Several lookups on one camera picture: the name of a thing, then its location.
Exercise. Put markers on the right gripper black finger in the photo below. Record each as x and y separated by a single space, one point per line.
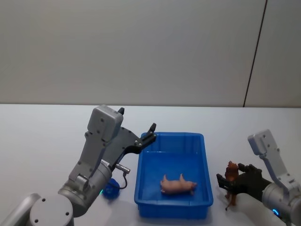
223 182
244 168

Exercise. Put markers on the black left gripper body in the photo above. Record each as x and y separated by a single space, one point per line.
120 143

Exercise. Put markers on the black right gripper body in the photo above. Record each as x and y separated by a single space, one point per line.
252 184

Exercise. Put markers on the brown animal toy figure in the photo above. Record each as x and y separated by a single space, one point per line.
231 170

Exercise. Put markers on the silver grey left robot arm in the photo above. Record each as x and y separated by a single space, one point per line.
98 141

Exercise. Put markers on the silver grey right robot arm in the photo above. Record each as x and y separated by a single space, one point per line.
270 150

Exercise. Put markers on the blue plastic bin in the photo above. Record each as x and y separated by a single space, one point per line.
174 160

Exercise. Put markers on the small blue plastic toy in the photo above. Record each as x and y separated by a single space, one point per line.
112 189

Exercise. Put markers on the pink pig toy figure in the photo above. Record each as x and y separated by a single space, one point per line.
176 184

